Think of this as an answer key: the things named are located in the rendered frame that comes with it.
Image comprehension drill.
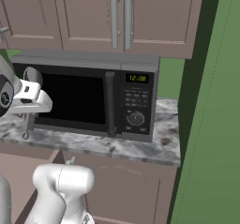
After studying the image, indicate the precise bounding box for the black microwave door handle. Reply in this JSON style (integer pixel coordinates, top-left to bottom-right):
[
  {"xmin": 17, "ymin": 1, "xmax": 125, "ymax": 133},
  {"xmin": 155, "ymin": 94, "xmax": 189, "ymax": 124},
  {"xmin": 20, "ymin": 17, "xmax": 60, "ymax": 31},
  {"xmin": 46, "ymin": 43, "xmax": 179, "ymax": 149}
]
[{"xmin": 104, "ymin": 71, "xmax": 118, "ymax": 139}]

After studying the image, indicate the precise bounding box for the grey lower cupboard handle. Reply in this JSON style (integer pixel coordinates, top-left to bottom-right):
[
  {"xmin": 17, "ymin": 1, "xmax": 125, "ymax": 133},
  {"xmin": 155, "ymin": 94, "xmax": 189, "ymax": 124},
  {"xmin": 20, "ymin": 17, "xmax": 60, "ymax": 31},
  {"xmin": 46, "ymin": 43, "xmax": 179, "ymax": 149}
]
[{"xmin": 65, "ymin": 156, "xmax": 77, "ymax": 166}]

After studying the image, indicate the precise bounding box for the grey cupboard bar handle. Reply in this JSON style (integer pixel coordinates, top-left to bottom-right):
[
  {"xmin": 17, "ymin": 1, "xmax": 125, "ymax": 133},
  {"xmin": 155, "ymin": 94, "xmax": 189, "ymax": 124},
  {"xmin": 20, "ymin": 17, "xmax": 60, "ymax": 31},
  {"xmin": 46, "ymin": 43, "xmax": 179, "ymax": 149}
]
[
  {"xmin": 109, "ymin": 0, "xmax": 122, "ymax": 50},
  {"xmin": 123, "ymin": 0, "xmax": 134, "ymax": 51},
  {"xmin": 0, "ymin": 25, "xmax": 12, "ymax": 43}
]

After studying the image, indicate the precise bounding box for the brown lower cupboard door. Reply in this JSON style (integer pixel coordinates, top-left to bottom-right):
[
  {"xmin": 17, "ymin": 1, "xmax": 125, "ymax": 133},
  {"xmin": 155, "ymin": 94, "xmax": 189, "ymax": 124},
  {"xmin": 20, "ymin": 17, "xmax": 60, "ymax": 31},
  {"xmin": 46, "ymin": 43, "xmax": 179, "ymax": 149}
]
[{"xmin": 52, "ymin": 150, "xmax": 180, "ymax": 224}]

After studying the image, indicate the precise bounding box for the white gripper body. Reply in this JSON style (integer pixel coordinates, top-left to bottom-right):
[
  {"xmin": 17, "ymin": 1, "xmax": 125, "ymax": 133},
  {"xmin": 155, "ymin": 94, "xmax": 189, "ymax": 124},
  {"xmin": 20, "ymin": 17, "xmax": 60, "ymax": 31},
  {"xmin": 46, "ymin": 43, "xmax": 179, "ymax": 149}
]
[{"xmin": 8, "ymin": 89, "xmax": 53, "ymax": 114}]

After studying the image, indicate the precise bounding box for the dark grey microwave oven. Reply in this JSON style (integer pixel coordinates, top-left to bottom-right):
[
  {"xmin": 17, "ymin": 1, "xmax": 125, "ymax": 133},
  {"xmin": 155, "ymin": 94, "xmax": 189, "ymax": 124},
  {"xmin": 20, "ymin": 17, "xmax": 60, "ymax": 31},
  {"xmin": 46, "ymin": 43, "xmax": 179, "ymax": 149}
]
[{"xmin": 10, "ymin": 49, "xmax": 161, "ymax": 143}]

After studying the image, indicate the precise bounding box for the brown cupboard door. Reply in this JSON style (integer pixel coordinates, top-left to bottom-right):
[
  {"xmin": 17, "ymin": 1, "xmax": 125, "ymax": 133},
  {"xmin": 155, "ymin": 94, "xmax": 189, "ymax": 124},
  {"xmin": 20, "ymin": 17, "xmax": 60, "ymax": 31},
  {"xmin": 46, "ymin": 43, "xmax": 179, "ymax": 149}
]
[
  {"xmin": 52, "ymin": 150, "xmax": 180, "ymax": 224},
  {"xmin": 0, "ymin": 0, "xmax": 65, "ymax": 51},
  {"xmin": 123, "ymin": 0, "xmax": 206, "ymax": 60},
  {"xmin": 52, "ymin": 0, "xmax": 127, "ymax": 54}
]

